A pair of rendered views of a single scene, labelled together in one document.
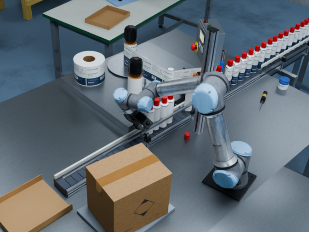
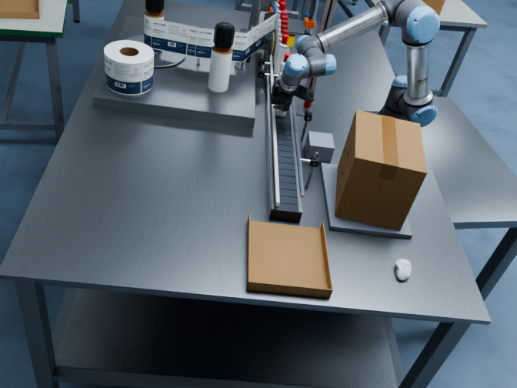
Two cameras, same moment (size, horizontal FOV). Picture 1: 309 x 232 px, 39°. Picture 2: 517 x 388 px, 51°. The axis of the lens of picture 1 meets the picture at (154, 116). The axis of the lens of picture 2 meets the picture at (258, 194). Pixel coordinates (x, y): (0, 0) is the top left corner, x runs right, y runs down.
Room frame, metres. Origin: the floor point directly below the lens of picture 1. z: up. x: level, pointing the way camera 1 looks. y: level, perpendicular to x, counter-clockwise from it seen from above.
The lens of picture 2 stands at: (0.67, 1.58, 2.12)
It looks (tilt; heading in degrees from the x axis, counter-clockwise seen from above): 41 degrees down; 309
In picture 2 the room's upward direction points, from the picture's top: 12 degrees clockwise
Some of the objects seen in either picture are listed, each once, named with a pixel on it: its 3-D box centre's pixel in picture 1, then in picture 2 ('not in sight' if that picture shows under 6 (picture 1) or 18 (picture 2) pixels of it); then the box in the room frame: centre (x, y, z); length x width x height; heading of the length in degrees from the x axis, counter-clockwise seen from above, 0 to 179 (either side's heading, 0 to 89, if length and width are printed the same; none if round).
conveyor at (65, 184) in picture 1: (174, 119); (278, 91); (2.06, -0.12, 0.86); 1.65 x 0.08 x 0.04; 137
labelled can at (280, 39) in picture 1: (277, 45); not in sight; (2.85, -0.86, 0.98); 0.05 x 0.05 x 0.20
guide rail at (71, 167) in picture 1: (135, 130); (273, 117); (1.87, 0.10, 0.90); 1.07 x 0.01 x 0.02; 137
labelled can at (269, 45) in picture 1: (267, 52); not in sight; (2.75, -0.77, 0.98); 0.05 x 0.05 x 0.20
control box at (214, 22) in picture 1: (208, 42); not in sight; (2.08, -0.26, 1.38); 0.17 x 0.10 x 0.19; 12
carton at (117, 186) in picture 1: (128, 190); (378, 169); (1.35, 0.09, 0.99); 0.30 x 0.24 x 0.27; 128
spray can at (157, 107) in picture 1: (155, 114); not in sight; (1.94, -0.01, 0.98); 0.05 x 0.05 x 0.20
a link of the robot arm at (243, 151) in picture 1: (238, 156); (404, 92); (1.61, -0.43, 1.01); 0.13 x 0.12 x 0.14; 153
